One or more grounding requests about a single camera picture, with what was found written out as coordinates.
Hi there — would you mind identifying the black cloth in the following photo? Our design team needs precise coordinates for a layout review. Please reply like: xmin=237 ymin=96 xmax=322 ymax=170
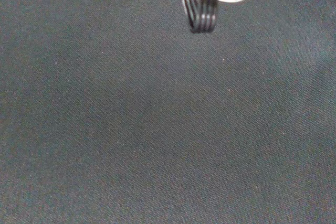
xmin=0 ymin=0 xmax=336 ymax=224

